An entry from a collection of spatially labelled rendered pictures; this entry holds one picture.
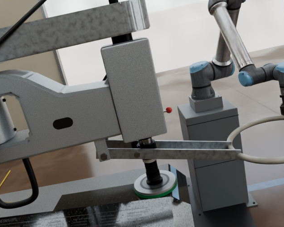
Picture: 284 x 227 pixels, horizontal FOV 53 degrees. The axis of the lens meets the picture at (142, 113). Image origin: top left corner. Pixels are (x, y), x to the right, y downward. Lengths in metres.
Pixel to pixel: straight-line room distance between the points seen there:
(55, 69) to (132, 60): 5.14
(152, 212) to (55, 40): 0.85
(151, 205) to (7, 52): 0.89
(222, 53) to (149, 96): 1.12
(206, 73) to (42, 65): 4.56
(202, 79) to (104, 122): 1.19
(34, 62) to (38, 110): 5.14
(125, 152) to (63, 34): 0.57
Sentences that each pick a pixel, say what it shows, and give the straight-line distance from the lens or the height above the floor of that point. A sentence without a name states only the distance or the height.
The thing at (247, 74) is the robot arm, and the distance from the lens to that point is 1.67.
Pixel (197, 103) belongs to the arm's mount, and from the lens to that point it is 2.24.
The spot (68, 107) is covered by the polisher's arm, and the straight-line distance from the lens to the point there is 1.21.
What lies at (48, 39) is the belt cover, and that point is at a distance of 1.18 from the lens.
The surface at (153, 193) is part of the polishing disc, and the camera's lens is 1.38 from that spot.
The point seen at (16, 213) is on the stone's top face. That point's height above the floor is 0.80.
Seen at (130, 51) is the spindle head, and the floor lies 1.48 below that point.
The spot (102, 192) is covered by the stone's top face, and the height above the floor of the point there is 0.80.
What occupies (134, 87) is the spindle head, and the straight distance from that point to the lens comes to 1.18.
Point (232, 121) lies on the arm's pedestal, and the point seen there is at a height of 0.74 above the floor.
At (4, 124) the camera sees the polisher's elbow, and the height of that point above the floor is 1.30.
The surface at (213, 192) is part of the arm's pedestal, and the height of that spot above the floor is 0.17.
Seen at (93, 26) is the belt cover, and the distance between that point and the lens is 1.16.
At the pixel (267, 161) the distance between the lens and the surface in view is 1.38.
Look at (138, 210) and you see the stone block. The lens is 1.40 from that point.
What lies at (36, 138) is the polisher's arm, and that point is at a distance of 1.28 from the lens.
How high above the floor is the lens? 1.56
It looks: 17 degrees down
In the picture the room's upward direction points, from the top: 13 degrees counter-clockwise
